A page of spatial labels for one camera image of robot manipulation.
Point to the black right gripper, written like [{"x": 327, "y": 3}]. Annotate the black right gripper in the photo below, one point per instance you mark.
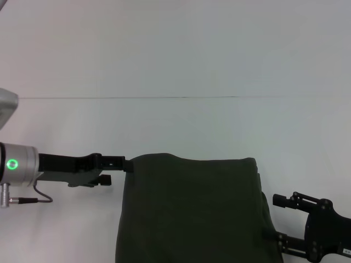
[{"x": 329, "y": 230}]

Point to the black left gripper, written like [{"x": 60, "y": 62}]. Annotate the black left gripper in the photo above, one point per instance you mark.
[{"x": 71, "y": 168}]

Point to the dark green shirt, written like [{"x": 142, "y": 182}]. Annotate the dark green shirt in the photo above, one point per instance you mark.
[{"x": 192, "y": 213}]

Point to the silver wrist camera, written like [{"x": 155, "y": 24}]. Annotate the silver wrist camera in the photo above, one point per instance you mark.
[{"x": 6, "y": 107}]

